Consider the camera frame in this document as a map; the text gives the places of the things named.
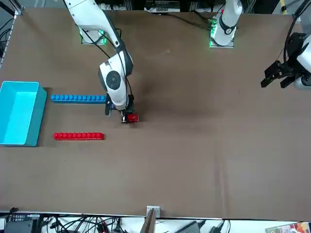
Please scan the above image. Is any black equipment box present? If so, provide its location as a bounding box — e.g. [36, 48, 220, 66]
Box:
[145, 0, 181, 13]

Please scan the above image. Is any colourful printed box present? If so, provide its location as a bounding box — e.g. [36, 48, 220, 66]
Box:
[265, 221, 311, 233]

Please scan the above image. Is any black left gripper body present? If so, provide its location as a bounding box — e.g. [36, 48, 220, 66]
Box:
[280, 32, 307, 78]

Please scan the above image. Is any black power adapter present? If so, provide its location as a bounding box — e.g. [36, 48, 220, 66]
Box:
[210, 221, 225, 233]

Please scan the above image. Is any aluminium camera post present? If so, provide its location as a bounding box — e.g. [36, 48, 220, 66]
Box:
[146, 205, 161, 233]

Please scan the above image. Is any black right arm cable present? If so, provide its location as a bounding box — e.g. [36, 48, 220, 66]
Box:
[81, 23, 134, 117]

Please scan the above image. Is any blue studded block strip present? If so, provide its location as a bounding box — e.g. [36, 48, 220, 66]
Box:
[51, 94, 107, 105]

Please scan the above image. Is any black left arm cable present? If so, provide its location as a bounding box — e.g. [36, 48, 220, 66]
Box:
[282, 7, 303, 64]

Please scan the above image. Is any red clip cable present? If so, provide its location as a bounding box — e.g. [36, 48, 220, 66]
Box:
[96, 219, 109, 233]

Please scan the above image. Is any red studded block strip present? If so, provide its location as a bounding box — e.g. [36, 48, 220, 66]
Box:
[53, 132, 105, 142]

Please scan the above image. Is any black base cable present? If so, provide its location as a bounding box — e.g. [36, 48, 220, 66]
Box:
[145, 9, 217, 31]

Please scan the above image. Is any red toy car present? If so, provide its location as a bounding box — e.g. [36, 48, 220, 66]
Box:
[121, 113, 140, 125]

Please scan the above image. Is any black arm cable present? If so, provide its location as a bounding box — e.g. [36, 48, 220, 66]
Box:
[81, 23, 134, 117]
[282, 7, 303, 64]

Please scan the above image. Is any light blue plastic bin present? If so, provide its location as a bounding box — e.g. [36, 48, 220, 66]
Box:
[0, 81, 48, 148]

